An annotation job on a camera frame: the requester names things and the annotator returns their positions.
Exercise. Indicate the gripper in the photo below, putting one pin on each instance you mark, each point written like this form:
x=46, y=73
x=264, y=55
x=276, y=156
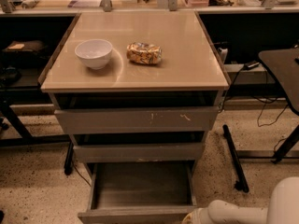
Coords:
x=202, y=216

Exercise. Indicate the grey bottom drawer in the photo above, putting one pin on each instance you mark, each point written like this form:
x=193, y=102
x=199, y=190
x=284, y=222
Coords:
x=140, y=193

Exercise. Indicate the grey drawer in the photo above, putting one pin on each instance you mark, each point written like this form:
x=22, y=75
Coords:
x=140, y=193
x=136, y=147
x=137, y=112

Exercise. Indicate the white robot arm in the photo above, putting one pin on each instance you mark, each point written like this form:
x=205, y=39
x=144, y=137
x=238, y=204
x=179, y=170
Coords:
x=283, y=208

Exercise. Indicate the grey middle drawer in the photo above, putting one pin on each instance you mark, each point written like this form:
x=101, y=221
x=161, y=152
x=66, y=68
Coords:
x=136, y=147

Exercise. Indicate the grey top drawer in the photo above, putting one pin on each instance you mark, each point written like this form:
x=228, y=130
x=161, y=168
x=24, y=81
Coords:
x=137, y=112

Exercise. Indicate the grey drawer cabinet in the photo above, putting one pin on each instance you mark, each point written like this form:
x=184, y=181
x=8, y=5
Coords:
x=137, y=87

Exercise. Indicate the black power adapter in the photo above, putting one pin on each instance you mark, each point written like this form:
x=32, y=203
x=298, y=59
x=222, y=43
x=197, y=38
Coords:
x=250, y=65

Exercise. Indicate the gold foil snack bag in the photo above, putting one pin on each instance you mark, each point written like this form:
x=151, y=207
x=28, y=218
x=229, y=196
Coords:
x=144, y=53

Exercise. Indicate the black side table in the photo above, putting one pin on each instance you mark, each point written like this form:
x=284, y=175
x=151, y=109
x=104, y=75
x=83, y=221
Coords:
x=282, y=65

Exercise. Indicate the white bowl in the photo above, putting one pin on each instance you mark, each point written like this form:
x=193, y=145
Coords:
x=94, y=53

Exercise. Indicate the black left desk frame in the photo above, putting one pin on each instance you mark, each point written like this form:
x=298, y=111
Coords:
x=9, y=98

